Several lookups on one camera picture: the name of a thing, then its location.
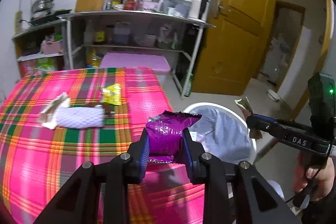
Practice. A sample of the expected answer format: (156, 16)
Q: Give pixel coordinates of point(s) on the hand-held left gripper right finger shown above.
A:
(187, 155)

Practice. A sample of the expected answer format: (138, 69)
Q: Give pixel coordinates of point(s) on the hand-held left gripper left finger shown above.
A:
(144, 155)

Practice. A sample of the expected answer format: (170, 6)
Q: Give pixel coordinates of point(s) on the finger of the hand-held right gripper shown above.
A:
(262, 127)
(265, 117)

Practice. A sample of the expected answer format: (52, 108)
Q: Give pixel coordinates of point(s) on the green snack packet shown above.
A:
(245, 107)

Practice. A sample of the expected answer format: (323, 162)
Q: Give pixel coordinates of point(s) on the purple snack packet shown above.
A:
(168, 132)

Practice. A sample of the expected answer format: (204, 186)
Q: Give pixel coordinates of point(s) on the white bin with liner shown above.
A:
(223, 124)

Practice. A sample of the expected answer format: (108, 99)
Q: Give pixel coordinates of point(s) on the person's right hand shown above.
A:
(323, 179)

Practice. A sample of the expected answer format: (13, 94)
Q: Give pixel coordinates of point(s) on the white bowl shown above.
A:
(273, 96)

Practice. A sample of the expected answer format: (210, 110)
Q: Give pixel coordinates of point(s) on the yellow snack packet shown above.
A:
(111, 95)

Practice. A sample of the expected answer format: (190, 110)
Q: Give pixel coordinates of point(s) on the green glass bottle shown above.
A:
(188, 86)

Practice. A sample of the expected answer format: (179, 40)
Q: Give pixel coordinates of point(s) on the white foam net sleeve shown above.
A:
(78, 117)

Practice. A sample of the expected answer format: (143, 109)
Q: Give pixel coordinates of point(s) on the wooden door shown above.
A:
(236, 29)

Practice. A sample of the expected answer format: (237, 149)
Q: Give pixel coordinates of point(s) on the white paper drink carton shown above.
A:
(53, 111)

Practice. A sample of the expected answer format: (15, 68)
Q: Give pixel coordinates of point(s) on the pink plaid tablecloth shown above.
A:
(39, 161)

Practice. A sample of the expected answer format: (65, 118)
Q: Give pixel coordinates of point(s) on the yellow oil bottle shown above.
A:
(95, 58)

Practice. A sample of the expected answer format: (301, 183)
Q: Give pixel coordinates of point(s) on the pale plastic basket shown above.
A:
(150, 40)

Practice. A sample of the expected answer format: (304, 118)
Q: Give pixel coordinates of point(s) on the bundle of plastic bags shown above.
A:
(168, 37)

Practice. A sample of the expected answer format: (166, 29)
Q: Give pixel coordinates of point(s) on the blue plastic jug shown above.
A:
(122, 35)

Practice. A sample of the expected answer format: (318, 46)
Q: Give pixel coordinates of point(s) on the dark bottle with yellow label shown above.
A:
(99, 35)

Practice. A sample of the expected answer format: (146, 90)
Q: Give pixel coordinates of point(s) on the white plastic bottle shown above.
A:
(88, 33)

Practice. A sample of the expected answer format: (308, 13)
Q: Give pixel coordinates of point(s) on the large metal shelf rack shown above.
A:
(131, 14)

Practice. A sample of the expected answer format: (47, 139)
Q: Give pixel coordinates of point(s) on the pink plastic basket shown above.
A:
(52, 47)

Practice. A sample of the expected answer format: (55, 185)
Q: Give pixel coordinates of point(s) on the clear plastic storage container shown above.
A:
(176, 6)

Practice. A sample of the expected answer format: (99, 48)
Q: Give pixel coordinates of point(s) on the small glass jar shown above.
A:
(139, 5)

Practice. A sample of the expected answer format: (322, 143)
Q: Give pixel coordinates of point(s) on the knife holder with knives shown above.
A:
(153, 5)

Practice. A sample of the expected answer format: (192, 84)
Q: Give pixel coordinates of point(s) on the red jar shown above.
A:
(129, 4)

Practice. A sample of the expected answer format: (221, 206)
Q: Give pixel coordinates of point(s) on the clear glass bottle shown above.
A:
(109, 2)

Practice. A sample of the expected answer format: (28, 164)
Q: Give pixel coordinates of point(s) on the black induction cooker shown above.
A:
(50, 18)

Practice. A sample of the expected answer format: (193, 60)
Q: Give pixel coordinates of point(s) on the small metal shelf rack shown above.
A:
(36, 27)

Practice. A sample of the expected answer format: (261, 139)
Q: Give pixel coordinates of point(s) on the steel steamer pot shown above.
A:
(42, 5)

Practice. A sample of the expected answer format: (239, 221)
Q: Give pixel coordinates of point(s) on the yellowed power strip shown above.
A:
(18, 22)

